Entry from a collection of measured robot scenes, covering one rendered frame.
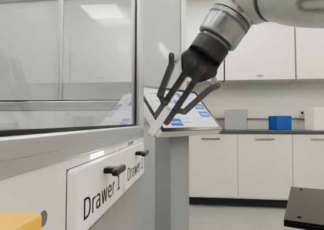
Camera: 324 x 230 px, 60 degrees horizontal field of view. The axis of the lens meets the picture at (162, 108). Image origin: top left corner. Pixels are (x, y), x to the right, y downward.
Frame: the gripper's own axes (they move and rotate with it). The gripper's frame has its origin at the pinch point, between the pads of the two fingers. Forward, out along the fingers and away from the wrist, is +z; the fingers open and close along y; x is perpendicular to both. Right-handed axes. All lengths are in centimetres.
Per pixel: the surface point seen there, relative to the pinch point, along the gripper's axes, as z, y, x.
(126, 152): 13.6, 4.6, -17.5
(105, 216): 25.8, -1.6, -5.5
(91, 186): 16.4, 2.8, 8.7
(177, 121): 1, 1, -82
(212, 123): -9, -16, -107
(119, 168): 12.5, 1.2, 2.1
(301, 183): -14, -147, -280
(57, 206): 18.0, 3.9, 18.1
